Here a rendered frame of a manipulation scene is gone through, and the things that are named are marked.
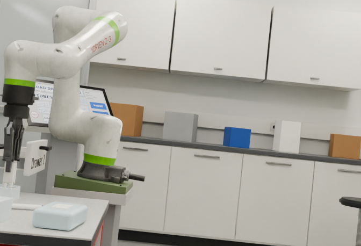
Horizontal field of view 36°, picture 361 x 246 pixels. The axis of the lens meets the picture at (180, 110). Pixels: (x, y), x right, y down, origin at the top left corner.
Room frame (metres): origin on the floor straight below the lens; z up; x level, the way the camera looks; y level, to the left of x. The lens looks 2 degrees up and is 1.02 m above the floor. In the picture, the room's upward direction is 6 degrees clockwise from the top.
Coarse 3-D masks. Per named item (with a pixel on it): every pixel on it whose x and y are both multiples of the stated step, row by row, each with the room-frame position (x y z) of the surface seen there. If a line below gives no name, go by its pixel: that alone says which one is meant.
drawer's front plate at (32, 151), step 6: (30, 144) 1.80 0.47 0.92; (36, 144) 1.87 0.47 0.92; (42, 144) 1.99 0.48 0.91; (30, 150) 1.80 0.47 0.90; (36, 150) 1.88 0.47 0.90; (42, 150) 2.00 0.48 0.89; (30, 156) 1.80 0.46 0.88; (36, 156) 1.89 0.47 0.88; (42, 156) 2.02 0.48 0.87; (30, 162) 1.80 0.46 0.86; (42, 162) 2.03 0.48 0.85; (24, 168) 1.80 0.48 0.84; (30, 168) 1.81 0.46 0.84; (36, 168) 1.92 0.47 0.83; (42, 168) 2.04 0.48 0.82; (24, 174) 1.80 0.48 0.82; (30, 174) 1.82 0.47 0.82
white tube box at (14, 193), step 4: (0, 184) 1.70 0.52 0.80; (0, 188) 1.62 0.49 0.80; (4, 188) 1.62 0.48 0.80; (8, 188) 1.65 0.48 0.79; (12, 188) 1.65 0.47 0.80; (16, 188) 1.66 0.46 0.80; (0, 192) 1.62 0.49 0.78; (4, 192) 1.62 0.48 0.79; (8, 192) 1.62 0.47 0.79; (12, 192) 1.62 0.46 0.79; (16, 192) 1.66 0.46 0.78; (0, 196) 1.62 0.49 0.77; (4, 196) 1.62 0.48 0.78; (8, 196) 1.62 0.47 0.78; (12, 196) 1.63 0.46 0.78; (16, 196) 1.67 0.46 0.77
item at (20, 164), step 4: (24, 148) 2.05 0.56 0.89; (0, 152) 1.81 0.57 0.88; (20, 152) 1.81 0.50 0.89; (24, 152) 1.82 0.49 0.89; (0, 156) 1.81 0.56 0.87; (20, 156) 1.82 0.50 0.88; (24, 156) 1.82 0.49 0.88; (0, 160) 1.81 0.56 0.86; (20, 160) 1.81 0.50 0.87; (24, 160) 1.81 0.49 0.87; (0, 164) 1.81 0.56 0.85; (4, 164) 1.81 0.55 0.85; (20, 164) 1.81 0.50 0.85; (20, 168) 1.81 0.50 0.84
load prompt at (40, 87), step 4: (36, 84) 2.83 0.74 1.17; (40, 84) 2.85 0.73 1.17; (44, 84) 2.87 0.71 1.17; (36, 88) 2.82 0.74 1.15; (40, 88) 2.84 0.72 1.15; (44, 88) 2.85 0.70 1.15; (48, 88) 2.87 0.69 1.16; (52, 88) 2.88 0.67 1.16; (52, 92) 2.87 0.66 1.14; (80, 92) 2.99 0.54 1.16; (84, 96) 2.99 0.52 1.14
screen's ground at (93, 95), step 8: (80, 88) 3.01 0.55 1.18; (40, 96) 2.80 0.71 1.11; (48, 96) 2.83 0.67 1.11; (80, 96) 2.97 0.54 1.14; (88, 96) 3.01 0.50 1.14; (96, 96) 3.04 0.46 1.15; (80, 104) 2.93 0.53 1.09; (88, 104) 2.97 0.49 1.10; (32, 120) 2.67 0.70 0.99; (40, 120) 2.70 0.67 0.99
